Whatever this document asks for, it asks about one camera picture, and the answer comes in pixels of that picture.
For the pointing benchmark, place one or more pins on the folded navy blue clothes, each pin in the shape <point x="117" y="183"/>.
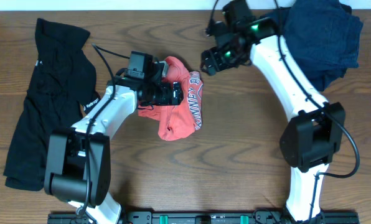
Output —
<point x="323" y="37"/>

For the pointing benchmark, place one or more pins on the black t-shirt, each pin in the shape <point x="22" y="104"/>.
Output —
<point x="61" y="90"/>

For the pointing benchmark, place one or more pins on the red soccer t-shirt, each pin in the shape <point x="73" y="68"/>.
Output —
<point x="179" y="121"/>

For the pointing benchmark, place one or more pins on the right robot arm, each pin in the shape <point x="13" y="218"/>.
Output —
<point x="315" y="126"/>

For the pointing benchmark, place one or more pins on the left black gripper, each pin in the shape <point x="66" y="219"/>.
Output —
<point x="177" y="93"/>

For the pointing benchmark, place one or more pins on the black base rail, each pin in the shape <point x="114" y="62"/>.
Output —
<point x="260" y="216"/>

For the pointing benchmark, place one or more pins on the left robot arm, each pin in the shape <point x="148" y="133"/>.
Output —
<point x="78" y="162"/>

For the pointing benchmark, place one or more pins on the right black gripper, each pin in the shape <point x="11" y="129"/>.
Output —
<point x="208" y="62"/>

